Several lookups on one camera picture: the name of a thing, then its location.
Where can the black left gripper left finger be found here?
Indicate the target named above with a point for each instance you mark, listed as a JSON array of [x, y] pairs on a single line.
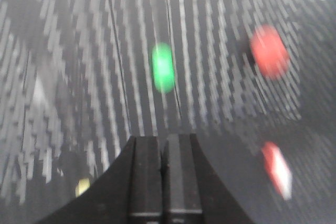
[[129, 191]]

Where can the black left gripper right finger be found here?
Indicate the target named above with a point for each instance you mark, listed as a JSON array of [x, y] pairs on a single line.
[[192, 191]]

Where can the green round push button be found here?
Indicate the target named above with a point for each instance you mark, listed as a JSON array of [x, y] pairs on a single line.
[[163, 68]]

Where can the red mushroom push button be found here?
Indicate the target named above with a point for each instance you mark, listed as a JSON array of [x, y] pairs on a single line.
[[269, 52]]

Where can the black perforated pegboard panel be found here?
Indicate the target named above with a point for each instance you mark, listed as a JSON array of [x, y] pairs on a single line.
[[77, 82]]

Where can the yellow toggle switch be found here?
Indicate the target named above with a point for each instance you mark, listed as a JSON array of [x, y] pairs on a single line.
[[82, 186]]

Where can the red white rocker switch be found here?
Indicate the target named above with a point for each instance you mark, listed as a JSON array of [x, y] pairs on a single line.
[[277, 169]]

